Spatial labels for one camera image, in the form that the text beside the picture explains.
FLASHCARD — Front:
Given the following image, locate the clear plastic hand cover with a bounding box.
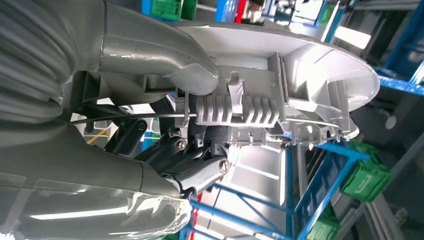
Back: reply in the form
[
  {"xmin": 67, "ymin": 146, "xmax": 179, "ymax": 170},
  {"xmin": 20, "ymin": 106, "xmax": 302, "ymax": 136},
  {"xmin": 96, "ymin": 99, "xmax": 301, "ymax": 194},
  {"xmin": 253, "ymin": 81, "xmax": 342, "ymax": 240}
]
[{"xmin": 0, "ymin": 178, "xmax": 193, "ymax": 240}]

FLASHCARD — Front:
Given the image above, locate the green plastic crate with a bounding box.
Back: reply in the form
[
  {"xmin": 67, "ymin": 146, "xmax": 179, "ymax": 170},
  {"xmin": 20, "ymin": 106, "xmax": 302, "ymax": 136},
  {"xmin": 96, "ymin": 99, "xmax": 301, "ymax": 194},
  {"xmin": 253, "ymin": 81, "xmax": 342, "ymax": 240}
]
[
  {"xmin": 340, "ymin": 141, "xmax": 394, "ymax": 204},
  {"xmin": 150, "ymin": 0, "xmax": 199, "ymax": 21},
  {"xmin": 306, "ymin": 205, "xmax": 342, "ymax": 240}
]

